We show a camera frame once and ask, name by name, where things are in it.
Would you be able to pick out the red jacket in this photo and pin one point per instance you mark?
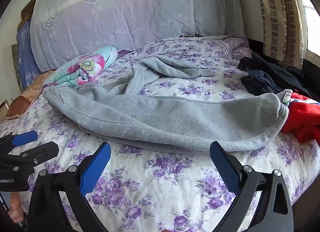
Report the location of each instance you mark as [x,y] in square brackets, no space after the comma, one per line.
[303,119]

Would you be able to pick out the blue patterned cloth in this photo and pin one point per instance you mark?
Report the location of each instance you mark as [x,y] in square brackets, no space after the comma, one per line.
[26,54]

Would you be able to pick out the brown pillow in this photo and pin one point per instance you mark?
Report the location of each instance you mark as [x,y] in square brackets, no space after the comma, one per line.
[30,91]

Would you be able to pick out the dark wooden cabinet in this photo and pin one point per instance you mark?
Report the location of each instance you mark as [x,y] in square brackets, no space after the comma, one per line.
[28,9]

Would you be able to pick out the beige checked curtain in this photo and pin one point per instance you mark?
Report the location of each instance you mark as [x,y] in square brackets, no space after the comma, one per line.
[277,16]

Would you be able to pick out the dark clothes pile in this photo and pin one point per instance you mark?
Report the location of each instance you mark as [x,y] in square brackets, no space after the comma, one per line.
[265,76]

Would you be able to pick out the grey fleece pants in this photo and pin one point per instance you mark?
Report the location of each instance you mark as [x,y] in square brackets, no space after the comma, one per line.
[162,116]

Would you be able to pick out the teal pink floral folded blanket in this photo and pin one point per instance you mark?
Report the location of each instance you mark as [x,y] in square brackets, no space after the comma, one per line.
[85,66]

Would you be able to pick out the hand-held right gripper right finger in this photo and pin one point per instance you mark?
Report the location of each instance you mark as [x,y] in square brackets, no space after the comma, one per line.
[223,167]

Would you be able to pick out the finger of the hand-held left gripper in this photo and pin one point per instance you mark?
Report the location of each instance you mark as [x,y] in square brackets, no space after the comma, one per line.
[23,138]
[42,149]

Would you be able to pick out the light wooden bed frame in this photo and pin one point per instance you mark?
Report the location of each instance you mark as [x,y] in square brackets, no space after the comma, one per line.
[3,109]

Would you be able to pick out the purple floral bed sheet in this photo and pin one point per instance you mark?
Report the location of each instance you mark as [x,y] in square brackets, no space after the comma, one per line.
[175,177]

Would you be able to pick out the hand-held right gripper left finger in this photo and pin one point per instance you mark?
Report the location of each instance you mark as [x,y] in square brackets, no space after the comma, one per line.
[96,169]

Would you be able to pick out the person's left hand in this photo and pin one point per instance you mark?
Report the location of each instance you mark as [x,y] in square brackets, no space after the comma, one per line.
[16,209]

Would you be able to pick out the window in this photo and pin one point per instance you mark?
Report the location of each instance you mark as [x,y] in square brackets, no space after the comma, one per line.
[312,29]

